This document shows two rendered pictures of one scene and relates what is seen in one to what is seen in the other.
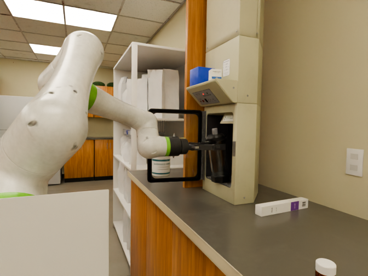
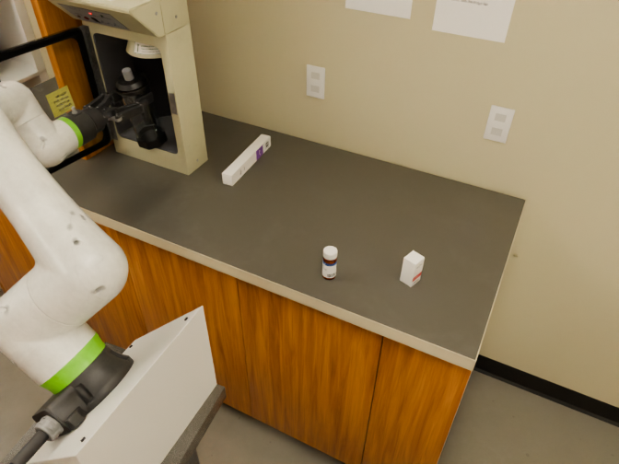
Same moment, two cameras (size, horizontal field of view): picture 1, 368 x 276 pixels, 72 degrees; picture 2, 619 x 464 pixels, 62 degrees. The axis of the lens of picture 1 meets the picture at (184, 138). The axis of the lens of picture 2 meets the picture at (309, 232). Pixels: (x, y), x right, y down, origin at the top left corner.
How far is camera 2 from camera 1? 0.77 m
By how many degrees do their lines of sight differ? 52
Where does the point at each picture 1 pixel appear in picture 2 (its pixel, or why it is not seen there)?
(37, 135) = (107, 295)
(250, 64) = not seen: outside the picture
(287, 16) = not seen: outside the picture
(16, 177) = (73, 333)
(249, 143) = (191, 87)
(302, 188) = (252, 110)
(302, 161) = (249, 75)
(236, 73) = not seen: outside the picture
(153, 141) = (56, 141)
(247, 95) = (176, 16)
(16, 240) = (166, 377)
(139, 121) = (16, 115)
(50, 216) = (178, 349)
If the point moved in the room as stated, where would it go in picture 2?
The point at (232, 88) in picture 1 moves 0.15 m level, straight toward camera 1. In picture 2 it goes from (155, 15) to (172, 33)
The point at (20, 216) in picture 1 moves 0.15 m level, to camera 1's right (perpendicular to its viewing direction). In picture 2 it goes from (164, 363) to (237, 320)
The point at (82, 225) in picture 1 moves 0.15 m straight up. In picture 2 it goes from (194, 339) to (182, 284)
